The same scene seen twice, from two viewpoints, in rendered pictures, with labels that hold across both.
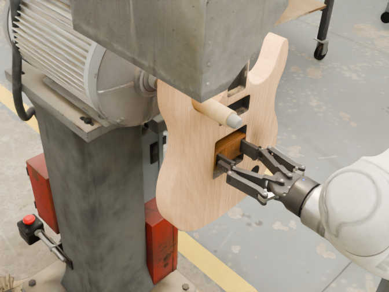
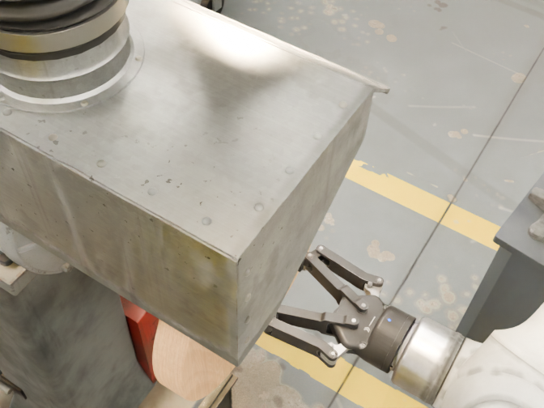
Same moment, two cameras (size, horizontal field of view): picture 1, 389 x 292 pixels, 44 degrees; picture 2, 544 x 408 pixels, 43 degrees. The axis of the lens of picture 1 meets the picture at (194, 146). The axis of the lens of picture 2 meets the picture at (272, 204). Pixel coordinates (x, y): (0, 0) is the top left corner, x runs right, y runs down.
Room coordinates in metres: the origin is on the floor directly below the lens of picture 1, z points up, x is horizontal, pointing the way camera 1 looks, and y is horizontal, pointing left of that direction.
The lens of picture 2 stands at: (0.34, 0.03, 1.85)
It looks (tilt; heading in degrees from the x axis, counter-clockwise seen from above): 52 degrees down; 346
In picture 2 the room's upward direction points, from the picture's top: 3 degrees clockwise
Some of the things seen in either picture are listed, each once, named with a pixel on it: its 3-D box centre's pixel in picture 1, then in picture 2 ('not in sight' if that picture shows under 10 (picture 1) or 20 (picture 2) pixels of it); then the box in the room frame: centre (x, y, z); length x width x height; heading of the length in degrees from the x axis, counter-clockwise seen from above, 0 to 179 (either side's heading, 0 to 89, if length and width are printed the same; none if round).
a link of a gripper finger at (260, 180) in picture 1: (256, 179); (311, 320); (0.72, -0.13, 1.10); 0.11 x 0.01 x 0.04; 67
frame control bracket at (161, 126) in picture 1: (180, 111); not in sight; (1.06, 0.04, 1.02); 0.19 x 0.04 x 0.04; 136
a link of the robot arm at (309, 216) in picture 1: (323, 209); (424, 358); (0.64, -0.25, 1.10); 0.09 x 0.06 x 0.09; 136
